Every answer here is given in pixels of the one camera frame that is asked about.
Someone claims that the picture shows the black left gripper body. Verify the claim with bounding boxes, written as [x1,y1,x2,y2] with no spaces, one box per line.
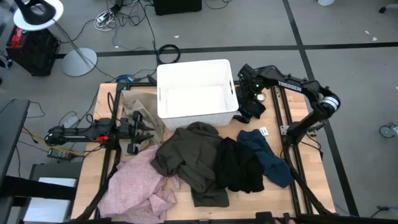
[119,110,144,156]

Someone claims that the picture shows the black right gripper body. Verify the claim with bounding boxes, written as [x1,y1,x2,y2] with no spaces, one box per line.
[238,63,266,104]

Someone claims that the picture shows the beige garment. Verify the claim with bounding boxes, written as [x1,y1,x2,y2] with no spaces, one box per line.
[120,90,166,156]

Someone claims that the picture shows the small black garment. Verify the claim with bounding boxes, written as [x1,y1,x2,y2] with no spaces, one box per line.
[233,98,267,124]

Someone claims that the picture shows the olive green garment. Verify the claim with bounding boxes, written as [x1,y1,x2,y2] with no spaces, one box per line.
[150,121,231,208]

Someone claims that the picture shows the pink garment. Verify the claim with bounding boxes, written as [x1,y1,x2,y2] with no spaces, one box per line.
[97,144,185,224]

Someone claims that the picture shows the white plastic laundry basket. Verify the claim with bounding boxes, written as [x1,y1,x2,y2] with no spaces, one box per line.
[156,58,240,131]

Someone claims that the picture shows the grey power adapter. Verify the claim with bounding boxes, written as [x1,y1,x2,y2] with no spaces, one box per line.
[61,114,81,129]

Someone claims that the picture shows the black power adapter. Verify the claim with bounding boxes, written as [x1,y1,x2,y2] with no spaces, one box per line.
[47,148,76,161]

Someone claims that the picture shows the large black garment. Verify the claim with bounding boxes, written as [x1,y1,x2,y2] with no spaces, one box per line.
[215,136,266,194]

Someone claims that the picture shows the dark blue garment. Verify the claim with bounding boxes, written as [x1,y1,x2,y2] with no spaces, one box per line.
[236,129,295,189]

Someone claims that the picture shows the white floor stand with disc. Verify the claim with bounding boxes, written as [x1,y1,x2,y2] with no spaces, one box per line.
[12,0,98,78]

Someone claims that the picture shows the black box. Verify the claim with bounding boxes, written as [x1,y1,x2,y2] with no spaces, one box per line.
[152,0,203,16]

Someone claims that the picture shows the white board on stand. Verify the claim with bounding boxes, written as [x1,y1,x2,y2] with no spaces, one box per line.
[22,176,78,223]

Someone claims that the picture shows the black crate with red box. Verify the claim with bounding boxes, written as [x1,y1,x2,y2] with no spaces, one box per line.
[6,26,60,77]

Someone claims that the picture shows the grey caster wheel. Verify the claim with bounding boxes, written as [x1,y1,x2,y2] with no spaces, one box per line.
[379,122,398,139]

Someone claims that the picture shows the black curved object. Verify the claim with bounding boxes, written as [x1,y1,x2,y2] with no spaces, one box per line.
[14,0,57,26]

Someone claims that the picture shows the black chair foot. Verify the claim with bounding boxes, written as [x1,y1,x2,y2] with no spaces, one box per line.
[378,4,398,14]

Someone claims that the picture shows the coiled black cable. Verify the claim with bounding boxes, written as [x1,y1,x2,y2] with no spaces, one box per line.
[157,44,182,65]

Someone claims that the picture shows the white power strip with cables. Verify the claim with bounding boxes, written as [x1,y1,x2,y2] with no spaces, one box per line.
[94,8,118,32]

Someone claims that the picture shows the black table-level camera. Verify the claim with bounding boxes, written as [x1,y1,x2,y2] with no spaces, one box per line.
[254,211,277,224]

